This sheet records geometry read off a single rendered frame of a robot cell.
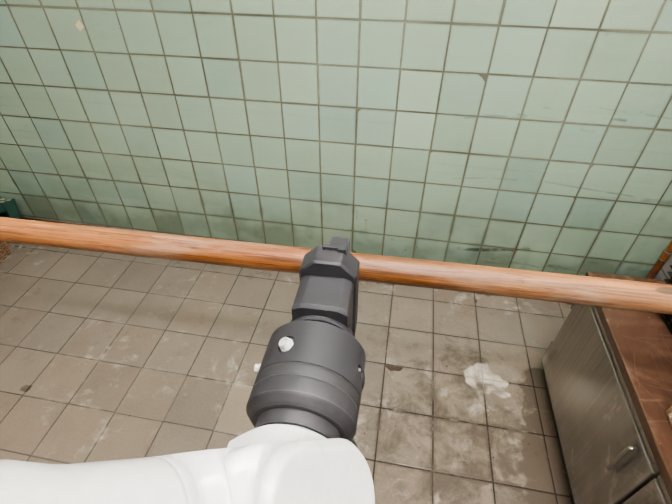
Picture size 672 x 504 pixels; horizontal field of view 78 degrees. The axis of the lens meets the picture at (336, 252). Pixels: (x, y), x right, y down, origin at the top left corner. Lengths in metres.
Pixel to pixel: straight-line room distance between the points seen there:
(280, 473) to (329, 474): 0.04
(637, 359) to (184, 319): 1.72
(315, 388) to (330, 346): 0.04
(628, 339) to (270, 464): 1.24
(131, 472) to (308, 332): 0.17
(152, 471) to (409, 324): 1.77
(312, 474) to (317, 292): 0.16
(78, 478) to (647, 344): 1.35
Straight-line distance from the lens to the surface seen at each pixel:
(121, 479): 0.22
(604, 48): 1.73
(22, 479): 0.21
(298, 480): 0.25
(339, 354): 0.33
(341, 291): 0.37
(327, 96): 1.71
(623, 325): 1.43
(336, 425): 0.33
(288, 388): 0.31
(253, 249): 0.47
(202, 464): 0.24
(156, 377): 1.92
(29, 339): 2.32
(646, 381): 1.33
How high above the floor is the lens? 1.50
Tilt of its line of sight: 41 degrees down
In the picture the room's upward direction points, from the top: straight up
